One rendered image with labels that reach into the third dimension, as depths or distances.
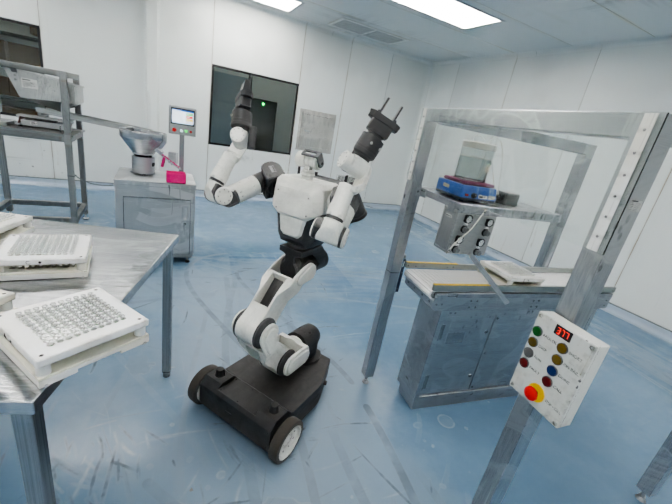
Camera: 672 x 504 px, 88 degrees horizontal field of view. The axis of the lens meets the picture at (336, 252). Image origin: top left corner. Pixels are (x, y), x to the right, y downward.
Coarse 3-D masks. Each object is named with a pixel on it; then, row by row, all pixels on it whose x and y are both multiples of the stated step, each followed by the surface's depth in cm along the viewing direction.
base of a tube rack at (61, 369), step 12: (0, 336) 84; (120, 336) 91; (132, 336) 92; (144, 336) 93; (0, 348) 83; (12, 348) 81; (96, 348) 86; (108, 348) 86; (120, 348) 88; (12, 360) 80; (24, 360) 78; (60, 360) 80; (72, 360) 81; (84, 360) 81; (96, 360) 84; (24, 372) 78; (60, 372) 77; (72, 372) 80; (36, 384) 75
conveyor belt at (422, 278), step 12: (408, 276) 187; (420, 276) 184; (432, 276) 187; (444, 276) 190; (456, 276) 193; (468, 276) 196; (480, 276) 200; (540, 276) 219; (552, 276) 224; (564, 276) 228; (420, 288) 177
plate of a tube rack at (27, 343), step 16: (96, 288) 102; (48, 304) 91; (112, 304) 96; (0, 320) 82; (16, 320) 83; (128, 320) 91; (144, 320) 92; (16, 336) 78; (32, 336) 79; (64, 336) 81; (80, 336) 82; (96, 336) 83; (112, 336) 85; (32, 352) 75; (48, 352) 76; (64, 352) 77
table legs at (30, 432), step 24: (168, 264) 172; (168, 288) 176; (168, 312) 181; (168, 336) 186; (168, 360) 191; (24, 432) 76; (24, 456) 79; (48, 456) 83; (24, 480) 81; (48, 480) 85
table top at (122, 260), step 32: (32, 224) 154; (64, 224) 161; (96, 256) 137; (128, 256) 141; (160, 256) 147; (0, 288) 106; (32, 288) 109; (64, 288) 112; (128, 288) 119; (0, 352) 83; (0, 384) 74; (32, 384) 76
